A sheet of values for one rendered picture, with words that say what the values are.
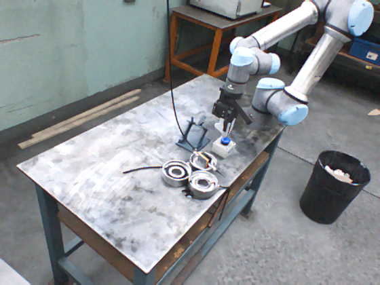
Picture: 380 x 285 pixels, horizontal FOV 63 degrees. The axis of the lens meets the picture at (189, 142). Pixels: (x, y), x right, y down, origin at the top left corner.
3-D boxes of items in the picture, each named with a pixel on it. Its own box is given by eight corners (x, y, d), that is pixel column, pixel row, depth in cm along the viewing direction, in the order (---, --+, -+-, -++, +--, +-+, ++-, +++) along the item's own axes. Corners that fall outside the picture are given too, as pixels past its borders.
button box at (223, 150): (224, 159, 127) (228, 150, 124) (210, 150, 130) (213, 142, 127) (234, 150, 133) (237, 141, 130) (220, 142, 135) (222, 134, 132)
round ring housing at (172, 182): (157, 182, 110) (158, 174, 108) (166, 165, 119) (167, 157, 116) (185, 191, 109) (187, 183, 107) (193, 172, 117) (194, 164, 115)
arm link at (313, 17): (326, -21, 125) (224, 37, 121) (348, -14, 118) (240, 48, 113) (326, 6, 134) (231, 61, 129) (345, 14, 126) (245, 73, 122)
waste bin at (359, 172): (334, 237, 207) (366, 193, 182) (288, 210, 220) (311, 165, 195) (345, 208, 231) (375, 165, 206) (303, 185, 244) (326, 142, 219)
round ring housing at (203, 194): (188, 199, 106) (190, 190, 104) (186, 177, 115) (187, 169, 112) (218, 200, 108) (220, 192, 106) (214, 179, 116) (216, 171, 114)
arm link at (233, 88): (250, 81, 113) (240, 87, 108) (247, 91, 116) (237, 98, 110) (233, 72, 116) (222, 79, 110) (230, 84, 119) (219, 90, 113)
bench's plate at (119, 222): (146, 277, 84) (146, 273, 83) (17, 169, 108) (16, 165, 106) (295, 117, 168) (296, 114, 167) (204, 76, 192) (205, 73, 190)
